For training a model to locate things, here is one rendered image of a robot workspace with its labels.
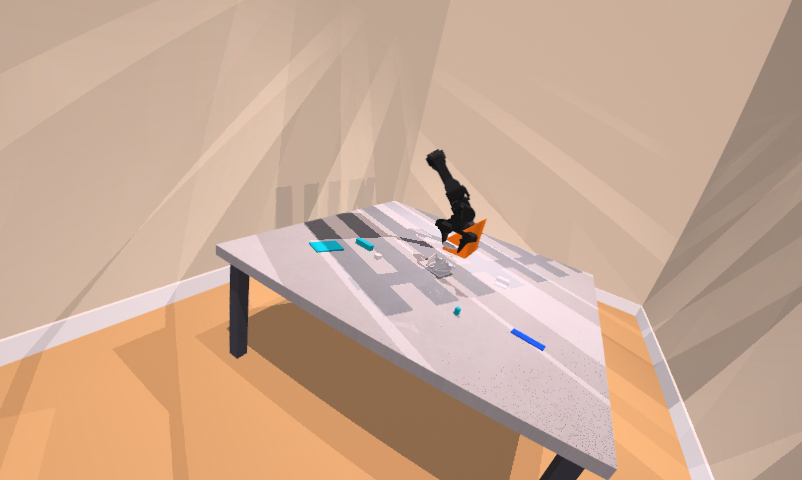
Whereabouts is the cyan flat square plate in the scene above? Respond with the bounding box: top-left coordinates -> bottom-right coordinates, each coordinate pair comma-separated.
309,241 -> 344,253

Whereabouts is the blue flat bar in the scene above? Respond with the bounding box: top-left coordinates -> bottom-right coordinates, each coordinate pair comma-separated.
511,328 -> 546,351

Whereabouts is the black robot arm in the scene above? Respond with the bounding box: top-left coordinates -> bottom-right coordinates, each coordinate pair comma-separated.
426,149 -> 477,233

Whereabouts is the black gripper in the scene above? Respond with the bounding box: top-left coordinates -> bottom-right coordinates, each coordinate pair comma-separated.
435,213 -> 478,253

